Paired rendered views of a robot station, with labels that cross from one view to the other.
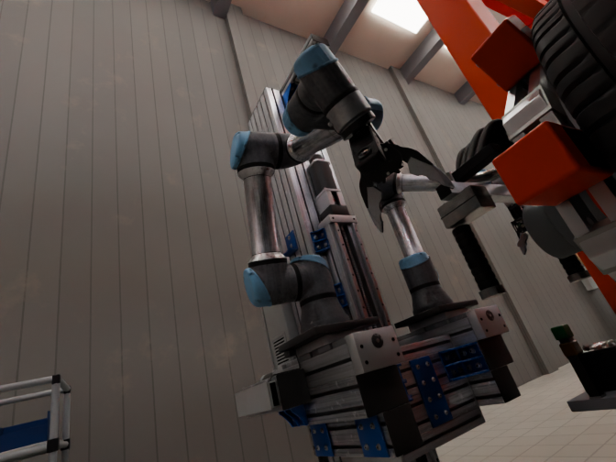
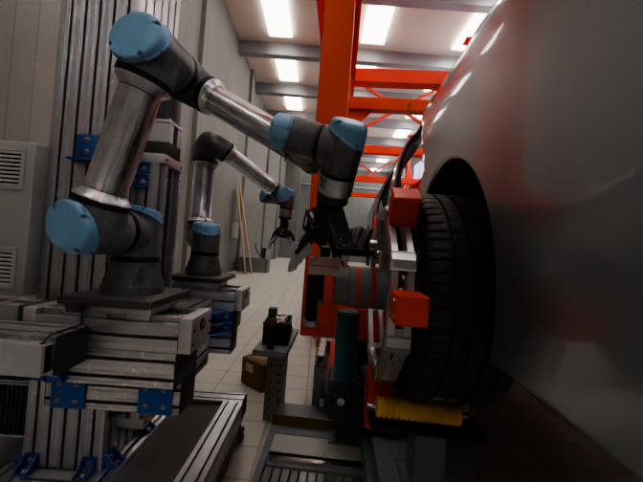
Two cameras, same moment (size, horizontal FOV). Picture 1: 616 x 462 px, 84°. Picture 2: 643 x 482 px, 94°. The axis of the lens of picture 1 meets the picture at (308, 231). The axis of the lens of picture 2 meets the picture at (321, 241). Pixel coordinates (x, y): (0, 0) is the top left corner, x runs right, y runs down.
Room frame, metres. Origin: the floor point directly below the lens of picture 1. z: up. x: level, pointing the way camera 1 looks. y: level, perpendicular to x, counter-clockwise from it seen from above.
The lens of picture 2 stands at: (0.14, 0.40, 0.98)
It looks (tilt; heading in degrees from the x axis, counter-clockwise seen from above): 1 degrees up; 306
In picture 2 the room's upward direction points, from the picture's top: 4 degrees clockwise
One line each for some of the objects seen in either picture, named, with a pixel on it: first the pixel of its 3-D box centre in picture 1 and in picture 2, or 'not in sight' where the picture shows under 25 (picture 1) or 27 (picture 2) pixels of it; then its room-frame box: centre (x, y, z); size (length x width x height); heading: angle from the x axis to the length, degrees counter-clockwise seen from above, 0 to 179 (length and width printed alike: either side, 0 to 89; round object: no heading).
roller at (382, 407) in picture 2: not in sight; (416, 410); (0.41, -0.52, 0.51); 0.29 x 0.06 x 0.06; 32
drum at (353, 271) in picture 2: (597, 204); (364, 287); (0.62, -0.53, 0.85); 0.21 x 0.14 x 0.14; 32
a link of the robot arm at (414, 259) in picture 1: (417, 270); (206, 236); (1.33, -0.37, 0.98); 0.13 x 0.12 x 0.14; 160
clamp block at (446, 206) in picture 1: (465, 207); (324, 265); (0.64, -0.32, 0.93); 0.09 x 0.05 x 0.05; 32
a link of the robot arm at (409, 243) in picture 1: (404, 232); (203, 192); (1.45, -0.42, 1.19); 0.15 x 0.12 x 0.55; 160
